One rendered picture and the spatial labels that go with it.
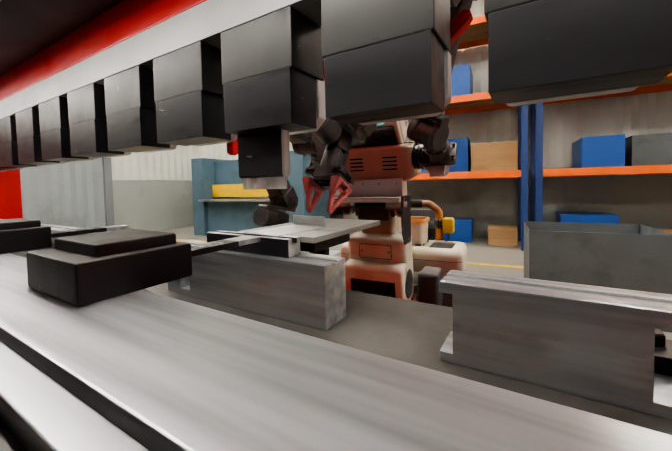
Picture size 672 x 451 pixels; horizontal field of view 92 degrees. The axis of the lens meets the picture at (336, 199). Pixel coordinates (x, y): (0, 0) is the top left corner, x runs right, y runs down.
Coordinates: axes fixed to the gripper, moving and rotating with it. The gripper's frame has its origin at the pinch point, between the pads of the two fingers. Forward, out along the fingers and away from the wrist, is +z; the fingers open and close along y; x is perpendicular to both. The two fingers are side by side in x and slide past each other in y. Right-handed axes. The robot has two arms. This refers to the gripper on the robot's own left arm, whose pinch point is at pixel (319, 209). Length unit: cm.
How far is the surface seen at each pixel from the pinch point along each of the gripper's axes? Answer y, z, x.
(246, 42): 1.8, -13.4, -32.8
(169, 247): 7.7, 19.9, -33.8
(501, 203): -19, -273, 563
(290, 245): 7.4, 12.9, -14.6
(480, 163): -47, -305, 471
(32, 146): -90, -4, -28
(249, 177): -1.6, 3.2, -19.8
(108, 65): -42, -18, -35
